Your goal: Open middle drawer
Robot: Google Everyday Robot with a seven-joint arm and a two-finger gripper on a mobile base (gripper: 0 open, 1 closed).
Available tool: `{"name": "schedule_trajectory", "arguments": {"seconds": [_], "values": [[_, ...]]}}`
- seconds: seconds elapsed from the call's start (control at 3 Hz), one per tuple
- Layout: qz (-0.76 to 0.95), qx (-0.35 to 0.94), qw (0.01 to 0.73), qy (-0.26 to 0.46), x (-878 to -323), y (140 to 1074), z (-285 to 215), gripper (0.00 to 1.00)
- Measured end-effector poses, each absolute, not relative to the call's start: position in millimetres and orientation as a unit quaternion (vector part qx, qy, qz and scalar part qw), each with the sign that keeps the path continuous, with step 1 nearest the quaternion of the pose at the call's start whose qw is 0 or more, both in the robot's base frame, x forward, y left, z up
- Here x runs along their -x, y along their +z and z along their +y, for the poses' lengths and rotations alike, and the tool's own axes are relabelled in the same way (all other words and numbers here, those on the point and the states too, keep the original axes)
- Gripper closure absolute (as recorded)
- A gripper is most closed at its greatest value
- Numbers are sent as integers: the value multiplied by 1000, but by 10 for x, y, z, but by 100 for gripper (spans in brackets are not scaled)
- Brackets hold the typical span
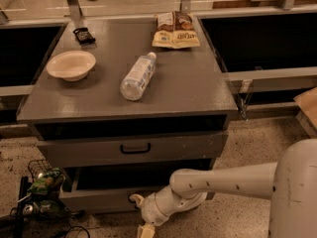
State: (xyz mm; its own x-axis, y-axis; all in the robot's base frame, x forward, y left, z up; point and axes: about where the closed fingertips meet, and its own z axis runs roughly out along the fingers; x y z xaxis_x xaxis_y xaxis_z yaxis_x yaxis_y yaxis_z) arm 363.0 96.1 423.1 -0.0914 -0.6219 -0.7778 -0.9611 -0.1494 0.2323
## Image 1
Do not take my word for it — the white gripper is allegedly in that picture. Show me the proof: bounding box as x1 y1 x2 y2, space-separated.
129 190 170 238

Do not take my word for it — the grey drawer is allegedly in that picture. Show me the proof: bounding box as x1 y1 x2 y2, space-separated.
60 160 209 214
37 132 228 168

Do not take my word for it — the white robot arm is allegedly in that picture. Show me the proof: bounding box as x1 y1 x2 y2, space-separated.
130 139 317 238

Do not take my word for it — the grey top drawer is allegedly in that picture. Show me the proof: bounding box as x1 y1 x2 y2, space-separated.
37 132 228 168

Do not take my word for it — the grey drawer cabinet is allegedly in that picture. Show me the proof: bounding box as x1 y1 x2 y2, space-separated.
16 15 240 216

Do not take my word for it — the green chip bag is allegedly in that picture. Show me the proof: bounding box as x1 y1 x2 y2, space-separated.
28 168 64 195

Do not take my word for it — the clear plastic water bottle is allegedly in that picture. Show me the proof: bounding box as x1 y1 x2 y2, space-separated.
120 53 157 101

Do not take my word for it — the white bowl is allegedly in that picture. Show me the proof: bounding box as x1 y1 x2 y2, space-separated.
46 51 96 81

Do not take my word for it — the brown yellow snack bag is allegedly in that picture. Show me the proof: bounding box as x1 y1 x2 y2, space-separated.
152 11 200 50

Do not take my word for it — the small black snack packet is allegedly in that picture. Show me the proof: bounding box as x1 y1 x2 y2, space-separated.
73 28 96 45

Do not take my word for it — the brown cardboard piece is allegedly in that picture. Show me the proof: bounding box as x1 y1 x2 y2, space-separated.
294 87 317 128

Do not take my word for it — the black cable on floor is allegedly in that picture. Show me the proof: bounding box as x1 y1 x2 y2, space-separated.
49 225 91 238

